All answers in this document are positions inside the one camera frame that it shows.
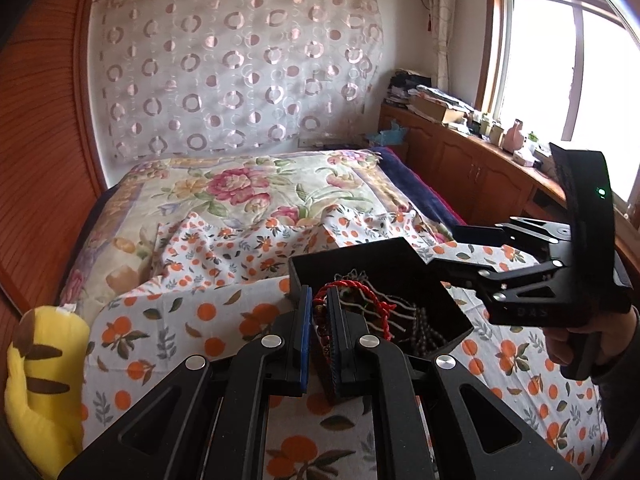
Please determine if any wood framed window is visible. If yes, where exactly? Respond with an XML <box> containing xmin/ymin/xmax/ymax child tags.
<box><xmin>477</xmin><ymin>0</ymin><xmax>640</xmax><ymax>211</ymax></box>

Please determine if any cardboard box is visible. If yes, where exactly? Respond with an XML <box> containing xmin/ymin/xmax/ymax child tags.
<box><xmin>410</xmin><ymin>96</ymin><xmax>463</xmax><ymax>123</ymax></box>

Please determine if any dark blue blanket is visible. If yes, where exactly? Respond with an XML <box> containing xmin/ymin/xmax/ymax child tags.
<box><xmin>375</xmin><ymin>147</ymin><xmax>468</xmax><ymax>233</ymax></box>

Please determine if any pile of papers and clothes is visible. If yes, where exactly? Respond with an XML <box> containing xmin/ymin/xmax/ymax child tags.
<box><xmin>387</xmin><ymin>71</ymin><xmax>476</xmax><ymax>111</ymax></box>

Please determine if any beige window curtain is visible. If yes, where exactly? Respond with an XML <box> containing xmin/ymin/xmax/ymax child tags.
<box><xmin>425</xmin><ymin>0</ymin><xmax>453</xmax><ymax>91</ymax></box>

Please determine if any red cord bracelet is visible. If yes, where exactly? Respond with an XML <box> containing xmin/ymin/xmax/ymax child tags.
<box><xmin>313</xmin><ymin>280</ymin><xmax>397</xmax><ymax>343</ymax></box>

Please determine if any black square box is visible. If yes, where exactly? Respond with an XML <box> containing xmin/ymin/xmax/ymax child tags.
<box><xmin>289</xmin><ymin>237</ymin><xmax>475</xmax><ymax>361</ymax></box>

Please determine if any teal plastic bag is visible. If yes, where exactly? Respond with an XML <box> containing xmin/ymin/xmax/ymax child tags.
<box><xmin>367</xmin><ymin>120</ymin><xmax>408</xmax><ymax>147</ymax></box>

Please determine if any long wooden cabinet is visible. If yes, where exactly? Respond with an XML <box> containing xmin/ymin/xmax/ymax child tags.
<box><xmin>377</xmin><ymin>102</ymin><xmax>576</xmax><ymax>241</ymax></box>

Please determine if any pink figurine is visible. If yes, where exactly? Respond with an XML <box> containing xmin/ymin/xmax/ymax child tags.
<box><xmin>502</xmin><ymin>120</ymin><xmax>526</xmax><ymax>152</ymax></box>

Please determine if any yellow plush toy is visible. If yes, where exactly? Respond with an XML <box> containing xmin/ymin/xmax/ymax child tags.
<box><xmin>4</xmin><ymin>305</ymin><xmax>92</xmax><ymax>478</ymax></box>

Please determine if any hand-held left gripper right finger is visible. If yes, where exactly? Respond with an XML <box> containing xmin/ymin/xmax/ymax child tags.
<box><xmin>327</xmin><ymin>290</ymin><xmax>583</xmax><ymax>480</ymax></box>

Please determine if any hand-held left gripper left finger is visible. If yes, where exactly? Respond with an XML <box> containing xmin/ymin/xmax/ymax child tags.
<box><xmin>57</xmin><ymin>285</ymin><xmax>314</xmax><ymax>480</ymax></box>

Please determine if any small dark bead necklace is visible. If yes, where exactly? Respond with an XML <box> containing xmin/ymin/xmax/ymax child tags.
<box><xmin>407</xmin><ymin>305</ymin><xmax>451</xmax><ymax>358</ymax></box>

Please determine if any floral blanket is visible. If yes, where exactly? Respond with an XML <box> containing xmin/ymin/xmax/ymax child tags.
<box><xmin>57</xmin><ymin>150</ymin><xmax>453</xmax><ymax>311</ymax></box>

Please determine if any person's right hand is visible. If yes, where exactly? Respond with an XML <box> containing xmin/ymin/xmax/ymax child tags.
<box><xmin>545</xmin><ymin>306</ymin><xmax>640</xmax><ymax>367</ymax></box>

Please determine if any person's right forearm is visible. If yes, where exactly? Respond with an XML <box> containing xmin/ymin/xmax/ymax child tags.
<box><xmin>592</xmin><ymin>345</ymin><xmax>640</xmax><ymax>466</ymax></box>

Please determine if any circle pattern sheer curtain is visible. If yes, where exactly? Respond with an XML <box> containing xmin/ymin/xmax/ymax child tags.
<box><xmin>92</xmin><ymin>0</ymin><xmax>386</xmax><ymax>163</ymax></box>

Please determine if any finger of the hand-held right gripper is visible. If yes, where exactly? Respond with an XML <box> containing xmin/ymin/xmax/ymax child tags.
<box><xmin>449</xmin><ymin>217</ymin><xmax>574</xmax><ymax>257</ymax></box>
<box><xmin>427</xmin><ymin>255</ymin><xmax>567</xmax><ymax>307</ymax></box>

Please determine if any orange fruit print cloth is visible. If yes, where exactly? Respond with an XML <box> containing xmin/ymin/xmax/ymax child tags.
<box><xmin>80</xmin><ymin>210</ymin><xmax>608</xmax><ymax>480</ymax></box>

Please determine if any brown slatted wooden wardrobe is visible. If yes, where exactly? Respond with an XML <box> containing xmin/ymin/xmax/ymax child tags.
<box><xmin>0</xmin><ymin>0</ymin><xmax>108</xmax><ymax>321</ymax></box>

